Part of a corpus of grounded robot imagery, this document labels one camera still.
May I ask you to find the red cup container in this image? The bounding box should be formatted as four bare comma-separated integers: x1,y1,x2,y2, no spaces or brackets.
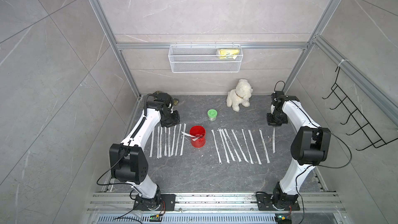
189,125,206,148

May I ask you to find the white plush dog toy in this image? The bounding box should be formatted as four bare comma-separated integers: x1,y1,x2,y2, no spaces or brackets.
226,79,253,112

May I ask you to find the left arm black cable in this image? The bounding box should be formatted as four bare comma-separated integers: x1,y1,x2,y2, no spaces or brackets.
129,94,156,141

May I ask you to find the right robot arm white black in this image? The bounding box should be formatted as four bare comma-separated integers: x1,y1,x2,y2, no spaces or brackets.
267,91,331,211

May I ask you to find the bundle of white straws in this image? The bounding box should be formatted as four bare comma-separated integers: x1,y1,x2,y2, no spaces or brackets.
182,132,203,141

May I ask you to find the white straw thirteenth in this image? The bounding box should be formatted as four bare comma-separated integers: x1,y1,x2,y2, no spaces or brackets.
164,127,167,157

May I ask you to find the white straw eleventh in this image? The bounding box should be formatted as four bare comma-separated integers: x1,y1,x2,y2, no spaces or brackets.
170,125,177,156

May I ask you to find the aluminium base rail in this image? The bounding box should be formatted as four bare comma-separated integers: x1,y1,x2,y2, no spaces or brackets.
85,192,346,213

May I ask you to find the yellow sponge in basket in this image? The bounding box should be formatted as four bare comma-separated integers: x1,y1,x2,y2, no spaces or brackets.
216,49,240,60

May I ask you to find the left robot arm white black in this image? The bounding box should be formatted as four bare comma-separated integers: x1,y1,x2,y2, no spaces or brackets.
109,92,180,211

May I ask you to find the white straw seventeenth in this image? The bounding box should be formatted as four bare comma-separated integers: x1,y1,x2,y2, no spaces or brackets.
272,127,276,153

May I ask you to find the white wire mesh basket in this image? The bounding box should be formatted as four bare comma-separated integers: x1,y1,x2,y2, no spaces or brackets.
168,44,243,73

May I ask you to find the black wire hook rack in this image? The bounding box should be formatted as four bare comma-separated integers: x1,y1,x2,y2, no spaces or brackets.
322,67,398,151

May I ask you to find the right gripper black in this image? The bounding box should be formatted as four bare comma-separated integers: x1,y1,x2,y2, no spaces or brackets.
266,110,287,126

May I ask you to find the camouflage cloth piece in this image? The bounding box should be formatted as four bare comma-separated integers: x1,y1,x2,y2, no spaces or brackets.
154,91,179,105

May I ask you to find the green lid jar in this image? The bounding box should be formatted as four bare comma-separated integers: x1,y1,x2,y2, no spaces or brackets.
207,109,218,121

